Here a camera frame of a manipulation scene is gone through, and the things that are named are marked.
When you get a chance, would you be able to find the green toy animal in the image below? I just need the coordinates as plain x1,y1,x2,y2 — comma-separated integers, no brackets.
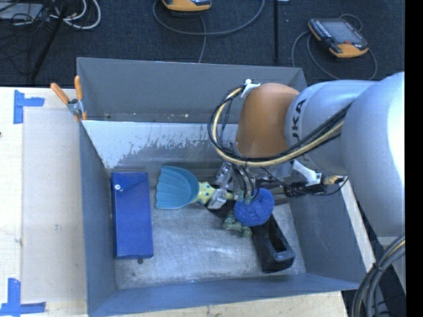
221,214,253,239

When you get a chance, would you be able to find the blue round sponge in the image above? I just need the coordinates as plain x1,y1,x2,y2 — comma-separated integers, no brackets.
233,187,276,228

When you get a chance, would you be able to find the blue scoop with yellow handle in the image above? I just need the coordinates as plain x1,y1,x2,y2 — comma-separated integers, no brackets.
155,165,236,211

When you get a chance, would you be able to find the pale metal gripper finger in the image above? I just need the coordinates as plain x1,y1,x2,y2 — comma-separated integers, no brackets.
215,162,237,192
207,188,229,210

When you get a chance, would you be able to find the blue flat box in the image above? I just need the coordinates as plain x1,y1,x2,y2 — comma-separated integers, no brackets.
110,171,155,260

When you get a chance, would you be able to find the black cylinder on white bracket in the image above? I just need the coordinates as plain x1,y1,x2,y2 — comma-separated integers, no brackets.
283,160,348,198

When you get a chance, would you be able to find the grey metal bin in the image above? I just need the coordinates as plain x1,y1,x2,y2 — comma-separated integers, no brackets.
76,57,377,317

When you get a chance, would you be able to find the black plastic handle tool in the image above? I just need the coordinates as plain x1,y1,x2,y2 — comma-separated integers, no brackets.
207,200,296,274

